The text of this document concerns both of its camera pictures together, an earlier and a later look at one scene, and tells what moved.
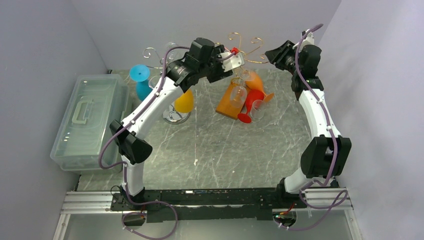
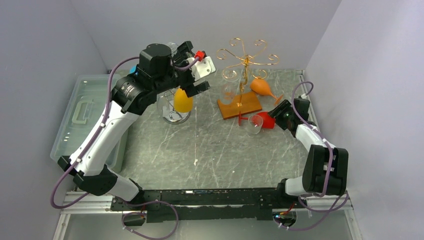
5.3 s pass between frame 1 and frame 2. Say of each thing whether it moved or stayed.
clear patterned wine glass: moved
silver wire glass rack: stayed
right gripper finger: moved
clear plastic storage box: stayed
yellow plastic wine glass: stayed
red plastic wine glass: moved
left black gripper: moved
